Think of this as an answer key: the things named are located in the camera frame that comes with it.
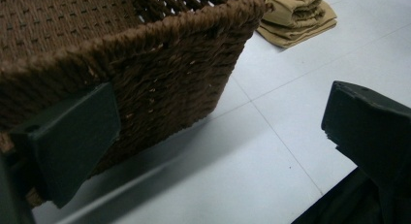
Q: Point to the tan garment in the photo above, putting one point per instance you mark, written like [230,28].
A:
[297,20]

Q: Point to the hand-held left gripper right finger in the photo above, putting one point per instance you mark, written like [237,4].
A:
[371,130]

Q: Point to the brown woven basket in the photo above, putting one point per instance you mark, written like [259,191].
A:
[161,72]

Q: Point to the dark cloth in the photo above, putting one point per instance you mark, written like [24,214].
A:
[349,204]

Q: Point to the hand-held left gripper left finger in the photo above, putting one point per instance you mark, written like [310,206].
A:
[71,143]

